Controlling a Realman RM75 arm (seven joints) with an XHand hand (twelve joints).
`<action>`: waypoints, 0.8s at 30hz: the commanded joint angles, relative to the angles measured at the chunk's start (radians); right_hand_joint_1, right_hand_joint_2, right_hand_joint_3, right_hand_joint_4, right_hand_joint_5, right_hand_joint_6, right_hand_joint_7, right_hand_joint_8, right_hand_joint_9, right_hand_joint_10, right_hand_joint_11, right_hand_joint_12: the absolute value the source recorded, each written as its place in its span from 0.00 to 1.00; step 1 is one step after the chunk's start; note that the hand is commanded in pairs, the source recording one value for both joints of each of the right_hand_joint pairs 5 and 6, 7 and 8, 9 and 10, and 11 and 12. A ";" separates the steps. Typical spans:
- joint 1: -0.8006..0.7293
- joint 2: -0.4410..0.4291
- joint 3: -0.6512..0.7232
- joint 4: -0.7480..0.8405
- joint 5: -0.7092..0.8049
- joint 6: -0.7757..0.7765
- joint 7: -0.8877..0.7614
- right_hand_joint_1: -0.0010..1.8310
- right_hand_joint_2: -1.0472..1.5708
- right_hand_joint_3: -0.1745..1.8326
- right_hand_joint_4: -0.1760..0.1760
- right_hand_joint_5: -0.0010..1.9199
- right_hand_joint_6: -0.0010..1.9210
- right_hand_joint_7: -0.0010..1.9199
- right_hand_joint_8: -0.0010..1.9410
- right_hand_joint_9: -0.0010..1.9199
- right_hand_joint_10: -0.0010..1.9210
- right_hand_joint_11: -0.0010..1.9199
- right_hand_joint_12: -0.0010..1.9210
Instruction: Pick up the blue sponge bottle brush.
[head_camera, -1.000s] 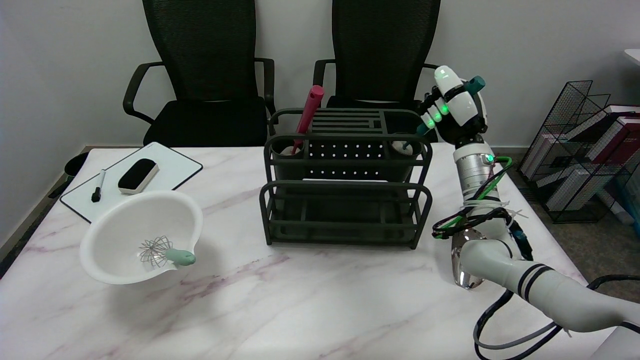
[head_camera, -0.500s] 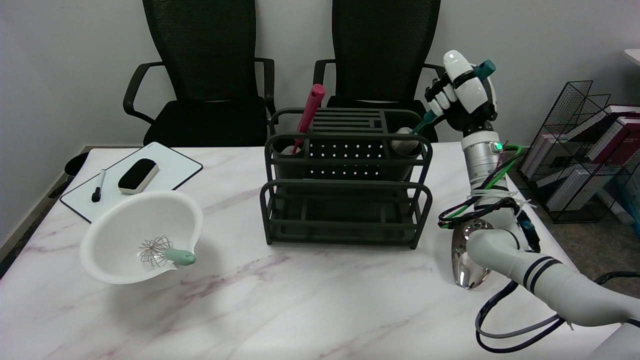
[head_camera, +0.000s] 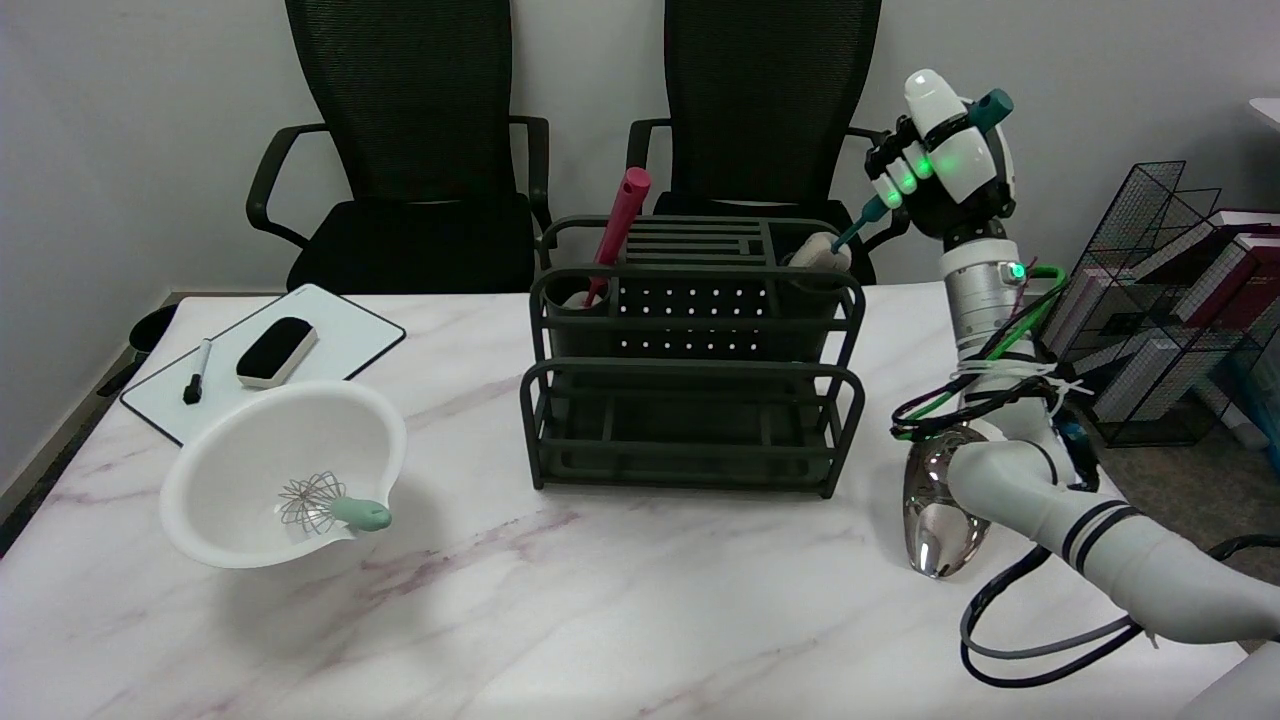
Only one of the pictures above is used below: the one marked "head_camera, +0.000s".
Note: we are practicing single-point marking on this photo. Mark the shiny steel ladle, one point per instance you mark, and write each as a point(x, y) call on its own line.
point(935, 540)

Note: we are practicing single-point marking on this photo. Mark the white plastic bowl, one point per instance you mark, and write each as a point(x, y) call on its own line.
point(250, 450)

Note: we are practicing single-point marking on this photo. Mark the black mesh office chair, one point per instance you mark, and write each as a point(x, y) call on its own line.
point(770, 100)
point(410, 100)

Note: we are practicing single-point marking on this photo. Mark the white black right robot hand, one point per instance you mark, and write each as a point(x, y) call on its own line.
point(965, 170)

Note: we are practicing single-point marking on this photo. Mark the black round floor object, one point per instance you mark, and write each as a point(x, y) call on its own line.
point(152, 328)

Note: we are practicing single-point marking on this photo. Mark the black white board eraser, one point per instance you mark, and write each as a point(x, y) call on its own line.
point(275, 350)

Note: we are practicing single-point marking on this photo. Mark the red sponge bottle brush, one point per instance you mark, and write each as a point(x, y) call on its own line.
point(620, 225)

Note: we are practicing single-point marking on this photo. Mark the blue sponge bottle brush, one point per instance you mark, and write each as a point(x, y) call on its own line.
point(820, 252)

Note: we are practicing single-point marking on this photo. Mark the dark maroon book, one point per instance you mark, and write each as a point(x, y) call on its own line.
point(1235, 265)

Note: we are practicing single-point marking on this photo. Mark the grey white book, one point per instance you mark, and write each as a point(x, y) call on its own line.
point(1085, 310)

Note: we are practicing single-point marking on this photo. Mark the dark green dish rack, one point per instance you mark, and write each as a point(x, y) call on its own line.
point(690, 420)

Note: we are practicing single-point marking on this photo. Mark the teal book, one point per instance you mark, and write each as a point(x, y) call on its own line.
point(1262, 400)

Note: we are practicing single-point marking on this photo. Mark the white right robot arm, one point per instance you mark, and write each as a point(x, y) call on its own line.
point(1150, 560)

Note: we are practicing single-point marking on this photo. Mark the small white whiteboard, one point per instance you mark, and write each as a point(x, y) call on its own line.
point(340, 340)

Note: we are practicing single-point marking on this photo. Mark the black whiteboard marker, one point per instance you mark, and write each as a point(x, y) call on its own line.
point(196, 380)

